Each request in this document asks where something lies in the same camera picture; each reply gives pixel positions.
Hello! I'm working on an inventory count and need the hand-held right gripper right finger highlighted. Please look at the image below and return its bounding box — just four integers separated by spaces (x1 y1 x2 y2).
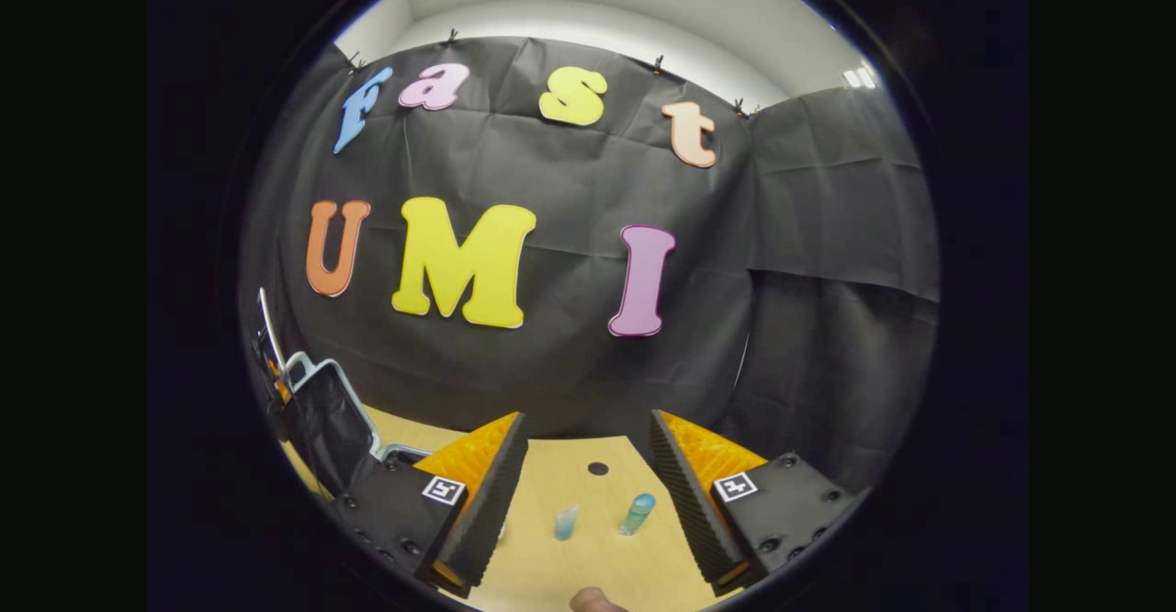
650 410 865 597

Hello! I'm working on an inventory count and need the blue cap skincare bottle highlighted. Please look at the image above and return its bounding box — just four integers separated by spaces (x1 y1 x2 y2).
618 493 657 537

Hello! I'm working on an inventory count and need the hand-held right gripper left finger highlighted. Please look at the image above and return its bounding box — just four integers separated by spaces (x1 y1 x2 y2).
333 412 530 600

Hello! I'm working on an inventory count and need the light blue suitcase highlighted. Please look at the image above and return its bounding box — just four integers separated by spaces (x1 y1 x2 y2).
255 287 433 501

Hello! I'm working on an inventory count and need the black backdrop cloth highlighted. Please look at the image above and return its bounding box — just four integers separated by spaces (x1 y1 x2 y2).
241 35 943 493

